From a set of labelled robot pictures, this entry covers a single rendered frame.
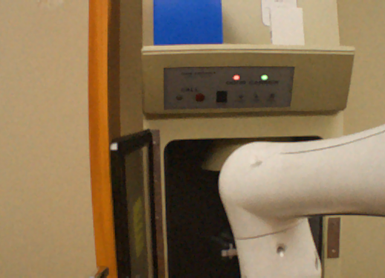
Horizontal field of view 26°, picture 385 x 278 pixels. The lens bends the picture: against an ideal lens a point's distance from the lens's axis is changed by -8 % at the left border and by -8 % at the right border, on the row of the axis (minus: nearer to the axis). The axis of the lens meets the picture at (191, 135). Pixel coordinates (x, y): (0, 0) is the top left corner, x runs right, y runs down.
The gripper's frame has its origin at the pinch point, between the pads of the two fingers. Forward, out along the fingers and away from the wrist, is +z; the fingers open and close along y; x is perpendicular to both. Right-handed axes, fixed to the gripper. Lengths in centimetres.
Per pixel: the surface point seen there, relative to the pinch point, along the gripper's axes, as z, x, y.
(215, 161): -4.9, -13.5, 6.8
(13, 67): 33, -32, 47
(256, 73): -18.4, -27.1, 1.4
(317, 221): -5.6, -2.6, -10.2
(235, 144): -6.1, -16.2, 3.7
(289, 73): -18.4, -27.1, -3.6
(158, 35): -20.9, -32.9, 15.5
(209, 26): -20.9, -34.1, 8.2
